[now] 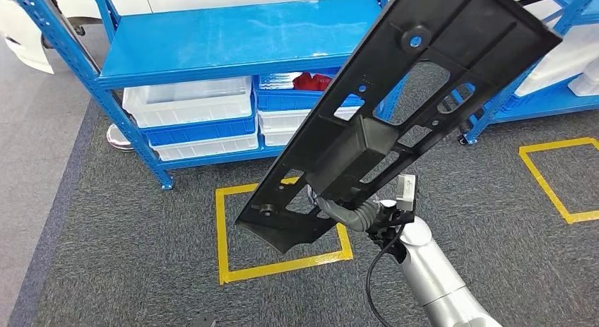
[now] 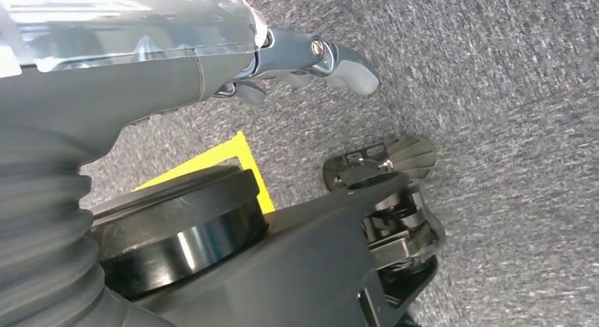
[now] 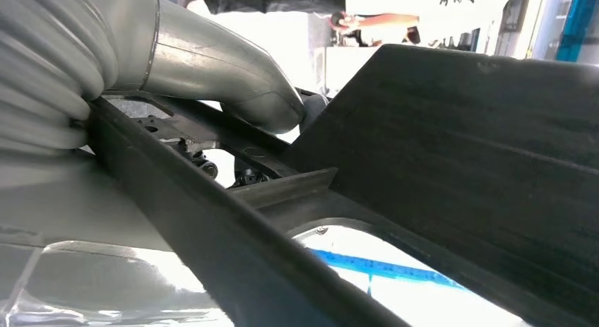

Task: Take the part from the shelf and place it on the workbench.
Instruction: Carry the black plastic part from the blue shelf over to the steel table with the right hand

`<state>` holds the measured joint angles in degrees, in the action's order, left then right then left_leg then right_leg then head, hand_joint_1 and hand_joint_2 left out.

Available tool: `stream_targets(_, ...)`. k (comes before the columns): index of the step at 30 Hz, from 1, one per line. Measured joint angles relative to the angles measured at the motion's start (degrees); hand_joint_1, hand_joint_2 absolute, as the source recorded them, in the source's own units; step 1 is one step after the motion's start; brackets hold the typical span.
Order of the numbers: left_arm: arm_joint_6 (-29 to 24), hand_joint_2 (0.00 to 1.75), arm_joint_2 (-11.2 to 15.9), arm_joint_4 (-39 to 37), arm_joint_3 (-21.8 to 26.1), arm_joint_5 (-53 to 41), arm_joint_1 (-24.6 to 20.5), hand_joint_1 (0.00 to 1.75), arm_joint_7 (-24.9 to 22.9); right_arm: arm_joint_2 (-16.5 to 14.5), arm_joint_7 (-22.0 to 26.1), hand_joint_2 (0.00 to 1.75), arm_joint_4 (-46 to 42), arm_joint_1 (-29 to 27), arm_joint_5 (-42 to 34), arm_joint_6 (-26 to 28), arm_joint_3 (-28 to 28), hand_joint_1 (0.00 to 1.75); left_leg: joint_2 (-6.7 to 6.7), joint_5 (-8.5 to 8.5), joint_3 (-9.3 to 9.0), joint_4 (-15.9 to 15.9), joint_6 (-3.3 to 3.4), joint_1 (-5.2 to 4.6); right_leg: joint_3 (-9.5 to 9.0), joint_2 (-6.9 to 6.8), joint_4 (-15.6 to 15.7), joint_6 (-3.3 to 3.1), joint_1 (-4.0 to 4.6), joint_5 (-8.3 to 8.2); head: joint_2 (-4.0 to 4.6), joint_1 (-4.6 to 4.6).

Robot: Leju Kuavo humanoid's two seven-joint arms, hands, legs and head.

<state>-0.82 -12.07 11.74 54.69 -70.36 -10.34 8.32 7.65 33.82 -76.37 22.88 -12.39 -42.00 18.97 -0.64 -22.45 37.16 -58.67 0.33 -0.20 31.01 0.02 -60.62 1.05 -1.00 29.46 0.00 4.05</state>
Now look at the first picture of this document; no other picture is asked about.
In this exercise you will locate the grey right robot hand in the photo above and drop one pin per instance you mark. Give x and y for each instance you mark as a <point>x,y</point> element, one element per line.
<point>339,216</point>

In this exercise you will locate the black plastic frame part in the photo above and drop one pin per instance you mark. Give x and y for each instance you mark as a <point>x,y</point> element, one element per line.
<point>491,16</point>

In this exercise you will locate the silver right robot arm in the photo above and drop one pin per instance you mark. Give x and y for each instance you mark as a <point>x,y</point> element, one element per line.
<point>430,268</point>

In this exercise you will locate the blue metal shelf rack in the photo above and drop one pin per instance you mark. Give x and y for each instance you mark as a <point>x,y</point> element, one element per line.
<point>210,39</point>

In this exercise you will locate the blue shelf rack on castors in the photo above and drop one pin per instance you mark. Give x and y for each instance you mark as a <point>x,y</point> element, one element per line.
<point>538,107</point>

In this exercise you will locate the red item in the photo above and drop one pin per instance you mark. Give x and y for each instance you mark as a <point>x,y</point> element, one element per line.
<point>311,81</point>

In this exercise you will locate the round steel base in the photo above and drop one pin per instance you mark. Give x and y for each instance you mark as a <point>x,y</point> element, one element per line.
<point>119,140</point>

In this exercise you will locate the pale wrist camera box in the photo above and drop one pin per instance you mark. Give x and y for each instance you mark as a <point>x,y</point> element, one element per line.
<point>406,191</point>

